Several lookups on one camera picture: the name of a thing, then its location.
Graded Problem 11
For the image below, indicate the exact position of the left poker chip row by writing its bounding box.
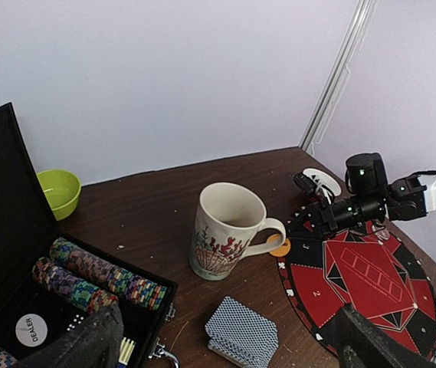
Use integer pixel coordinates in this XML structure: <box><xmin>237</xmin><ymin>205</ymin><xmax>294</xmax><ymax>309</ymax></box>
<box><xmin>31</xmin><ymin>257</ymin><xmax>119</xmax><ymax>314</ymax></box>

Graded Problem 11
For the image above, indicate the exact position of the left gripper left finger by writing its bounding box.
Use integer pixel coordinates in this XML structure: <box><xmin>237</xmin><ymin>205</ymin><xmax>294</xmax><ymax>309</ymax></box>
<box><xmin>14</xmin><ymin>305</ymin><xmax>123</xmax><ymax>368</ymax></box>

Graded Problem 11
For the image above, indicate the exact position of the orange big blind button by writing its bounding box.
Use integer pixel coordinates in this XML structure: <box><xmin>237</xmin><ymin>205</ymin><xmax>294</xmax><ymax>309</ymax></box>
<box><xmin>267</xmin><ymin>234</ymin><xmax>291</xmax><ymax>258</ymax></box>

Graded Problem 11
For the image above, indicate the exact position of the black poker chip case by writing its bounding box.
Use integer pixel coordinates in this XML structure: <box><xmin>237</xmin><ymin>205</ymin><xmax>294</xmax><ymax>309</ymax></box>
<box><xmin>0</xmin><ymin>104</ymin><xmax>177</xmax><ymax>367</ymax></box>

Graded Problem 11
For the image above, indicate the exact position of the green plastic bowl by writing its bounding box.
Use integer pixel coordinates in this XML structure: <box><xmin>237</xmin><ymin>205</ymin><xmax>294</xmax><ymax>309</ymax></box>
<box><xmin>37</xmin><ymin>169</ymin><xmax>82</xmax><ymax>222</ymax></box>

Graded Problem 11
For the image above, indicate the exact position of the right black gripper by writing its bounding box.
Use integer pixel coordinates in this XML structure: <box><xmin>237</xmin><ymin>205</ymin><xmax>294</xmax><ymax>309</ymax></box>
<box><xmin>293</xmin><ymin>172</ymin><xmax>389</xmax><ymax>241</ymax></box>

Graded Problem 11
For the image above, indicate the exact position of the blue playing card deck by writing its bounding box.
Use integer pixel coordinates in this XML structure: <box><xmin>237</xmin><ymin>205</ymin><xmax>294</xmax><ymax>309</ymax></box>
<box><xmin>205</xmin><ymin>296</ymin><xmax>279</xmax><ymax>367</ymax></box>

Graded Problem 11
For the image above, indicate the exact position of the poker chip row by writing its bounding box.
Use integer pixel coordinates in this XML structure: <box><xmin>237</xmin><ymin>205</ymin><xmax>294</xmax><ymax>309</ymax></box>
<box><xmin>49</xmin><ymin>238</ymin><xmax>169</xmax><ymax>311</ymax></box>
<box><xmin>31</xmin><ymin>257</ymin><xmax>119</xmax><ymax>314</ymax></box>

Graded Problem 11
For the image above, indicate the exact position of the round red black poker mat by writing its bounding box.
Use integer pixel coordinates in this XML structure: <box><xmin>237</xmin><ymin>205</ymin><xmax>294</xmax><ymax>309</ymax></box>
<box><xmin>277</xmin><ymin>207</ymin><xmax>436</xmax><ymax>359</ymax></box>

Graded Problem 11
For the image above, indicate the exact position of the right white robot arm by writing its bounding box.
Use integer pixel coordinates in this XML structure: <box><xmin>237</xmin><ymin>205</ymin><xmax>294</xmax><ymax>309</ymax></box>
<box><xmin>287</xmin><ymin>153</ymin><xmax>436</xmax><ymax>241</ymax></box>

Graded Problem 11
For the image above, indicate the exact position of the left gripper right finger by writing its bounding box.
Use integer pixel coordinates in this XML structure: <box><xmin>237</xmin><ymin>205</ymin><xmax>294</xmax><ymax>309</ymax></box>
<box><xmin>332</xmin><ymin>304</ymin><xmax>436</xmax><ymax>368</ymax></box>

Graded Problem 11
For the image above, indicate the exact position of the white floral ceramic mug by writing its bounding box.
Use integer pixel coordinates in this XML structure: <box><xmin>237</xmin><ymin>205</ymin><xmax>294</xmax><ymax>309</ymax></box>
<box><xmin>188</xmin><ymin>182</ymin><xmax>287</xmax><ymax>281</ymax></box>

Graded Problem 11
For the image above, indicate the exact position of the white dealer button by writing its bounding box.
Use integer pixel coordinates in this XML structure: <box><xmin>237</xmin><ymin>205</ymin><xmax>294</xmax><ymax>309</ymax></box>
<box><xmin>15</xmin><ymin>314</ymin><xmax>48</xmax><ymax>348</ymax></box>

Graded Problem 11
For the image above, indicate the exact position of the right aluminium frame post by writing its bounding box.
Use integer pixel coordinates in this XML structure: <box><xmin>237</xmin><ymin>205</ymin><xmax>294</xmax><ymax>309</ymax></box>
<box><xmin>299</xmin><ymin>0</ymin><xmax>378</xmax><ymax>156</ymax></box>

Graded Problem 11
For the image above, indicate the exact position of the right poker chip row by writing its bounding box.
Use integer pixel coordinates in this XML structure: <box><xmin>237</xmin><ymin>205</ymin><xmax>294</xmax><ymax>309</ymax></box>
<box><xmin>49</xmin><ymin>238</ymin><xmax>169</xmax><ymax>311</ymax></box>

